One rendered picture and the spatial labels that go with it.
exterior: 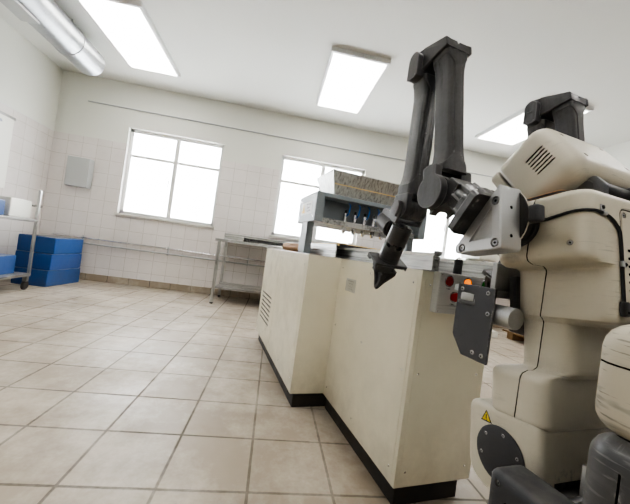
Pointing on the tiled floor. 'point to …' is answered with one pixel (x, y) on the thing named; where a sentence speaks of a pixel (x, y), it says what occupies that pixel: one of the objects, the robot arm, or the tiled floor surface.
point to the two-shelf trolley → (10, 219)
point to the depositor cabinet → (298, 321)
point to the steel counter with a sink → (225, 259)
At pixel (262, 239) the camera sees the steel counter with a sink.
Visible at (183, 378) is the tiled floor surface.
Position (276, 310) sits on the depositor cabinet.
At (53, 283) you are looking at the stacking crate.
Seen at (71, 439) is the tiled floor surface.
